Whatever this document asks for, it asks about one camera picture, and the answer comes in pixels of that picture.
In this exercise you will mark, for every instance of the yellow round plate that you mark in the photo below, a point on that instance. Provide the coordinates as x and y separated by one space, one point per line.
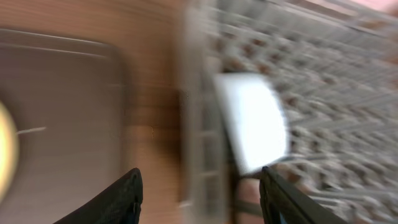
9 150

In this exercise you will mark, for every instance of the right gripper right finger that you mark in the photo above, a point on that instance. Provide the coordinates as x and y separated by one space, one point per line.
282 202

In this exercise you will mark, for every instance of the brown serving tray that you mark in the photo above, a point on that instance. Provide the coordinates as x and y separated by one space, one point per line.
66 96

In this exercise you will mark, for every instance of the light blue bowl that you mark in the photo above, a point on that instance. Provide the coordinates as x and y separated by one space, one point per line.
254 119

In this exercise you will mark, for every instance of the grey plastic dishwasher rack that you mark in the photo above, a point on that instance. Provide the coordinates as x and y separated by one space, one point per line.
333 65

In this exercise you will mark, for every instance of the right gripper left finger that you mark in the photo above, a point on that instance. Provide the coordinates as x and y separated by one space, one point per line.
120 203

